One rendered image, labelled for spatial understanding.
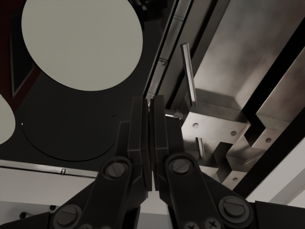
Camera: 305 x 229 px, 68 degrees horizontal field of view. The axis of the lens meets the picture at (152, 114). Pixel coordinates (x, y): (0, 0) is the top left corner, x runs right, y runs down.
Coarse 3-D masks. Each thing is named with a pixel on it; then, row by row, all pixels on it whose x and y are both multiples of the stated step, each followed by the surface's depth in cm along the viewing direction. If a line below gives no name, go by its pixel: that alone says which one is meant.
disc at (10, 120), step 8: (0, 96) 22; (0, 104) 22; (0, 112) 23; (8, 112) 23; (0, 120) 24; (8, 120) 24; (0, 128) 24; (8, 128) 24; (0, 136) 25; (8, 136) 25
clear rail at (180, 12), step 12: (180, 0) 18; (192, 0) 18; (180, 12) 18; (168, 24) 19; (180, 24) 19; (168, 36) 20; (168, 48) 20; (156, 60) 21; (168, 60) 21; (156, 72) 22; (156, 84) 22; (144, 96) 24
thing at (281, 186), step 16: (304, 144) 21; (288, 160) 22; (304, 160) 23; (272, 176) 24; (288, 176) 24; (304, 176) 25; (256, 192) 26; (272, 192) 26; (288, 192) 27; (304, 192) 26
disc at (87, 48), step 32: (32, 0) 17; (64, 0) 17; (96, 0) 18; (32, 32) 19; (64, 32) 19; (96, 32) 19; (128, 32) 19; (64, 64) 21; (96, 64) 21; (128, 64) 21
